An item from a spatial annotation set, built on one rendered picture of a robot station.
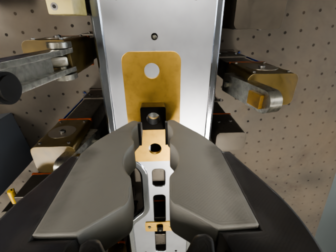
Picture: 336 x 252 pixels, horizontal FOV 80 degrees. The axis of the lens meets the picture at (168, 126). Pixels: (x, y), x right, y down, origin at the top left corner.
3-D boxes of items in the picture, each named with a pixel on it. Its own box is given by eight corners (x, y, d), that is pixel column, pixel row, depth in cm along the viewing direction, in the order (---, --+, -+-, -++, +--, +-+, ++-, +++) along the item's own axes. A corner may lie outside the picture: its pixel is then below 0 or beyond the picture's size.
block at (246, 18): (240, 27, 63) (295, 30, 38) (202, 27, 63) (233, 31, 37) (244, 0, 60) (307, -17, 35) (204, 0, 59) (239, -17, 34)
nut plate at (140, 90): (178, 158, 17) (180, 167, 16) (132, 160, 17) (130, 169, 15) (180, 50, 13) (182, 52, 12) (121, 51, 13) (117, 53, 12)
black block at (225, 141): (220, 105, 75) (255, 150, 49) (194, 106, 74) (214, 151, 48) (222, 92, 72) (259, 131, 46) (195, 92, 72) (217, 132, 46)
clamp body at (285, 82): (238, 68, 69) (305, 106, 38) (204, 69, 68) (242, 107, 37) (241, 48, 66) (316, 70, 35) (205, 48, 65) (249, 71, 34)
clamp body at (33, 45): (115, 52, 65) (75, 80, 33) (84, 52, 64) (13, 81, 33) (113, 29, 62) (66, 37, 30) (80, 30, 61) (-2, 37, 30)
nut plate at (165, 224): (174, 220, 57) (175, 224, 56) (174, 229, 59) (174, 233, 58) (145, 221, 57) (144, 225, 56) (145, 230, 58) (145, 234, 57)
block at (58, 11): (119, 19, 60) (74, 14, 28) (107, 19, 60) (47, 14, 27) (117, 5, 59) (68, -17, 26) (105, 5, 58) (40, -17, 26)
